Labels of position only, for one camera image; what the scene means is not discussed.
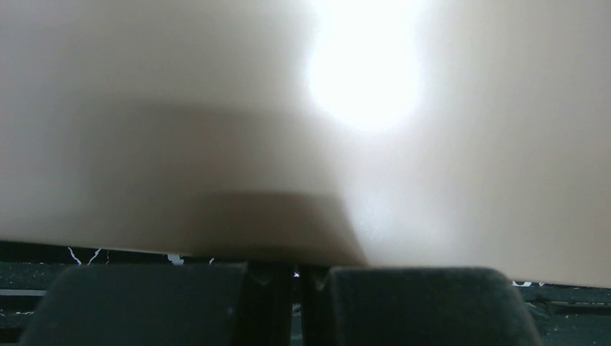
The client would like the rose gold box lid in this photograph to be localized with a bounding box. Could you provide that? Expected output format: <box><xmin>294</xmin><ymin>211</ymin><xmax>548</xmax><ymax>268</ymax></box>
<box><xmin>1</xmin><ymin>1</ymin><xmax>610</xmax><ymax>287</ymax></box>

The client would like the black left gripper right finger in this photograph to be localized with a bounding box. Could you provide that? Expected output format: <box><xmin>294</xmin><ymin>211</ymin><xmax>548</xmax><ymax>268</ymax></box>
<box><xmin>300</xmin><ymin>266</ymin><xmax>541</xmax><ymax>345</ymax></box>

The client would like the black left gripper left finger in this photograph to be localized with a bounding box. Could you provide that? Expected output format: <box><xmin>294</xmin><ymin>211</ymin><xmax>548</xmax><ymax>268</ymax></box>
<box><xmin>19</xmin><ymin>263</ymin><xmax>292</xmax><ymax>345</ymax></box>

